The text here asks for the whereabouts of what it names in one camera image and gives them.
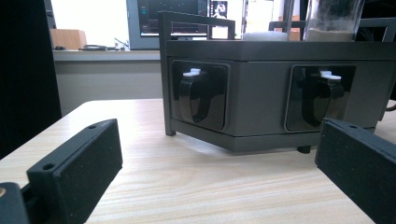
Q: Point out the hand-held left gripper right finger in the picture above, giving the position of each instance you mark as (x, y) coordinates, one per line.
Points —
(361, 168)

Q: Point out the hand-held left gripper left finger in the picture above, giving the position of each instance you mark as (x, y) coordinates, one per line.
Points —
(74, 174)

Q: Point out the grey background desk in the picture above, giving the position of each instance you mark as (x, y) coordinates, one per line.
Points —
(106, 55)

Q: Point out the dark grey appliance box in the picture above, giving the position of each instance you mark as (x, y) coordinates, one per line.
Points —
(258, 93)

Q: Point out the brown cardboard box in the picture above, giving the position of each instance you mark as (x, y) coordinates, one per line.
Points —
(68, 39)

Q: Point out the clear glass cup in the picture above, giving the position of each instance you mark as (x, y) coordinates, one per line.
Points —
(330, 34)

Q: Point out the white foam piece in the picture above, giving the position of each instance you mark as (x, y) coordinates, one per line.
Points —
(264, 36)

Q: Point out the monitor with dark screen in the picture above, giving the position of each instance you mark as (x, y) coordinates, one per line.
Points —
(149, 18)

